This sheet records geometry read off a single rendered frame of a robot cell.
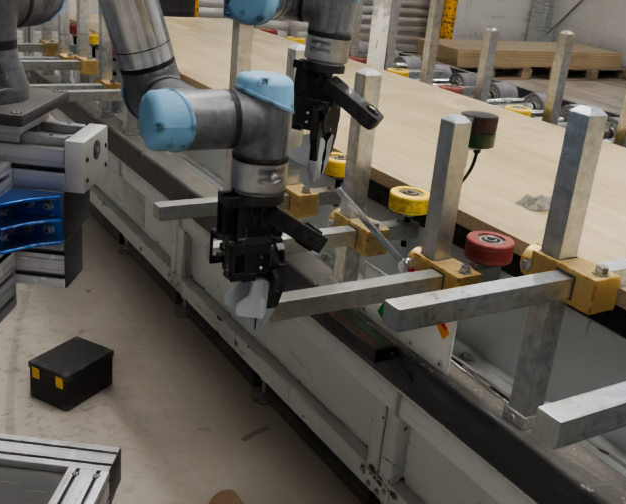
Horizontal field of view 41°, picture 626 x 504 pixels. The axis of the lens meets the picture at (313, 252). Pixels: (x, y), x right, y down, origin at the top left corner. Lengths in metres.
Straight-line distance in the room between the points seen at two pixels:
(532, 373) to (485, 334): 0.40
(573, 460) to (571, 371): 0.28
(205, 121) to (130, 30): 0.17
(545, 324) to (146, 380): 1.69
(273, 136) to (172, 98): 0.14
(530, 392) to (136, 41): 0.73
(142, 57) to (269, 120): 0.19
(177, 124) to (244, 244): 0.19
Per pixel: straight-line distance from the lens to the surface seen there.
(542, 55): 9.78
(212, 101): 1.03
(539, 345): 1.23
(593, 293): 1.14
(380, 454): 2.04
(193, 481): 2.26
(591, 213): 1.68
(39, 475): 1.95
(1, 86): 1.50
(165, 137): 1.01
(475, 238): 1.40
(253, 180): 1.08
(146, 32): 1.11
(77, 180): 1.46
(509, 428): 1.29
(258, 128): 1.05
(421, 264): 1.39
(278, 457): 2.35
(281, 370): 2.42
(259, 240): 1.11
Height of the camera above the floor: 1.36
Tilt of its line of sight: 21 degrees down
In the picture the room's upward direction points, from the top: 6 degrees clockwise
